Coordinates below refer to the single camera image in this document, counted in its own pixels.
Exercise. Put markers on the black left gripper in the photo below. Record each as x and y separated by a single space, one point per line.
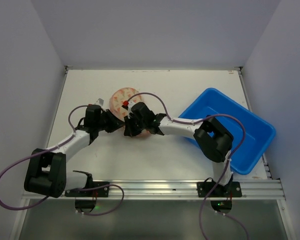
109 122

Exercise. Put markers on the floral mesh laundry bag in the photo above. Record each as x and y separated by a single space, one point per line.
116 101

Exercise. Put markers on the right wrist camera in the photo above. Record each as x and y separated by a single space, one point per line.
127 106

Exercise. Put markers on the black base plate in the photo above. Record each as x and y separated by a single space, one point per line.
231 190
93 189

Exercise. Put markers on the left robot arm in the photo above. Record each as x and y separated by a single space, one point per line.
47 173

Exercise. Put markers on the aluminium front rail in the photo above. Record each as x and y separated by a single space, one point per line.
185 190

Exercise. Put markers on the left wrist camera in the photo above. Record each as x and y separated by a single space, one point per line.
98 101

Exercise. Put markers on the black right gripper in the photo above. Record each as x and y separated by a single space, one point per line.
131 124

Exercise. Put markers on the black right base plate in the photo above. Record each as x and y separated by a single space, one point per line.
231 190

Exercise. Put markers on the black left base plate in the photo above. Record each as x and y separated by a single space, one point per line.
93 189

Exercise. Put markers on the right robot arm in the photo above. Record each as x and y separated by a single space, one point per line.
214 140

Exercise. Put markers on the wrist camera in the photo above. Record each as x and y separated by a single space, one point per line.
127 106
98 101

